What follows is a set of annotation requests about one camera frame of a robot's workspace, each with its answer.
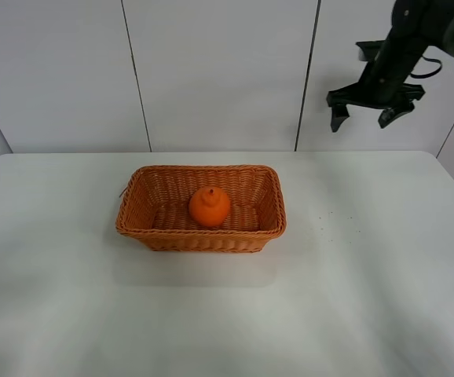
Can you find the orange fruit with stem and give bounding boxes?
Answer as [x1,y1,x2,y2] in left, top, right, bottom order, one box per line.
[189,186,231,228]

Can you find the black cable loop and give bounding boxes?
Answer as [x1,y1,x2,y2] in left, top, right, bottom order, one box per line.
[409,54,454,86]

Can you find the orange woven rectangular basket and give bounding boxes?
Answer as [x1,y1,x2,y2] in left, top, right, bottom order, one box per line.
[115,165,287,253]

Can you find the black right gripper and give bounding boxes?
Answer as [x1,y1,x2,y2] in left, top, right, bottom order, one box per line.
[327,35,427,132]

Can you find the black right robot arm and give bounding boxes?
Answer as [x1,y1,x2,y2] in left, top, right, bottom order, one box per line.
[327,1,454,132]

